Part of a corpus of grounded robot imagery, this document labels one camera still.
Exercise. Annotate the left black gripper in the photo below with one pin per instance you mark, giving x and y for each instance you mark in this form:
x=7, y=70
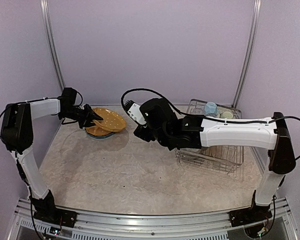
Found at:
x=92, y=115

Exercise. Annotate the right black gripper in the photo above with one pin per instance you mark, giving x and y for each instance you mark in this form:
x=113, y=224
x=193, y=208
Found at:
x=140, y=132

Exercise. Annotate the yellow polka dot plate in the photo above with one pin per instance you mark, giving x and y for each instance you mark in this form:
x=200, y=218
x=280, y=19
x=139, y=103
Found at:
x=97, y=131

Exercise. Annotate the blue polka dot plate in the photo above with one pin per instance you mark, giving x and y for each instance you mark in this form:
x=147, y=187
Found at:
x=101, y=137

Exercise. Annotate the light blue cup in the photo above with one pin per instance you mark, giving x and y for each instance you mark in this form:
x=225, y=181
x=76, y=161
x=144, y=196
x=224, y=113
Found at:
x=211, y=109

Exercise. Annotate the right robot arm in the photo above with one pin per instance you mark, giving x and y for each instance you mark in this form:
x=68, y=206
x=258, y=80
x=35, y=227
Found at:
x=192, y=132

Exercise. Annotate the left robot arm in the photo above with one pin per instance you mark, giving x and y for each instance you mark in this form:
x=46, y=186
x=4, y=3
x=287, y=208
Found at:
x=17, y=134

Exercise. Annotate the pale green cup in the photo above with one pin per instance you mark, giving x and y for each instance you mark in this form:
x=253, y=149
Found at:
x=227, y=115

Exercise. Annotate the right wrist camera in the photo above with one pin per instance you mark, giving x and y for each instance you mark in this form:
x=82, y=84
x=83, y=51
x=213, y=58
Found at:
x=133, y=111

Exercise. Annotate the metal wire dish rack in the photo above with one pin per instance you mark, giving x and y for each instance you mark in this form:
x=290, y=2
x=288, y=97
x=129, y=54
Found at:
x=225, y=160

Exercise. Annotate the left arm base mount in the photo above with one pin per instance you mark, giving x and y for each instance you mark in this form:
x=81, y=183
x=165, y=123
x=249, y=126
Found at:
x=57, y=216

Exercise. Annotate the front aluminium rail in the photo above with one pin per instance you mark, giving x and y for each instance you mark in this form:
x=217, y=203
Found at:
x=93, y=225

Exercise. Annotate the right aluminium frame post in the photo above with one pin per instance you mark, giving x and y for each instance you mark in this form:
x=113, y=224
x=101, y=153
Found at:
x=248, y=52

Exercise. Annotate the aluminium frame post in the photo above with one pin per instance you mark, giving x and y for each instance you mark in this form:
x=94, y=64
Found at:
x=44, y=5
x=248, y=52

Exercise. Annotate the left aluminium frame post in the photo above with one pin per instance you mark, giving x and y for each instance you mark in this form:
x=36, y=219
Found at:
x=44, y=5

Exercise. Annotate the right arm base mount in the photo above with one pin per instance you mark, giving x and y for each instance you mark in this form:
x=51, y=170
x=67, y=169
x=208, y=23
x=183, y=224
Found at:
x=249, y=215

